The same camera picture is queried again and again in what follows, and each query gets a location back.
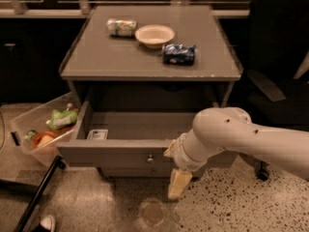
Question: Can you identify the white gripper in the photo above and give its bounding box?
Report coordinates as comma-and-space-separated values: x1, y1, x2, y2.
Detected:
163, 130, 224, 200

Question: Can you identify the grey top drawer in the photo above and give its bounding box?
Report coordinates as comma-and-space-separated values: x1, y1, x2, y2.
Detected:
58, 101, 194, 176

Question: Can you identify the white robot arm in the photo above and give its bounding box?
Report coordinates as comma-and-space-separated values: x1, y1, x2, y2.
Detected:
164, 107, 309, 199

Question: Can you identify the grey cabinet with drawers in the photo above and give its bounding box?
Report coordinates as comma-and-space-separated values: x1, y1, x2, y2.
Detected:
59, 4, 244, 179

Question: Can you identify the blue crushed chip bag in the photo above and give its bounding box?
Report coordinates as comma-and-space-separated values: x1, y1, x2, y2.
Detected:
162, 43, 196, 66

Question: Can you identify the black metal floor bar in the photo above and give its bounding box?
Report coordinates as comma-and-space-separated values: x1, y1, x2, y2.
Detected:
14, 156, 66, 232

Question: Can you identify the green snack pouch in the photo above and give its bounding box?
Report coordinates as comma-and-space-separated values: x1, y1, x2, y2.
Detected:
46, 109, 78, 131

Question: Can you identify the beige paper bowl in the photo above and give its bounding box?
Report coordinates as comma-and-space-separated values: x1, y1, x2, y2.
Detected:
135, 24, 175, 49

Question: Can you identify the orange plastic bowl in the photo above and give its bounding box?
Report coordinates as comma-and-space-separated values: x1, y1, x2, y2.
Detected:
33, 131, 56, 148

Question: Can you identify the white shoe tip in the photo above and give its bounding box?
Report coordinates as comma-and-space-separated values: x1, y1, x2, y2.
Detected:
40, 215, 56, 232

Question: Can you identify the clear plastic storage bin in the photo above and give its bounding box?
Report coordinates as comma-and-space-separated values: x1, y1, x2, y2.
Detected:
11, 93, 76, 167

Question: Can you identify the green white crushed can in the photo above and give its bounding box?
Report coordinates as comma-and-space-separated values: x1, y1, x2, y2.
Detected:
106, 18, 137, 38

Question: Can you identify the black office chair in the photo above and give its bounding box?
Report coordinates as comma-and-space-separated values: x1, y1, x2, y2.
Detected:
225, 0, 309, 181

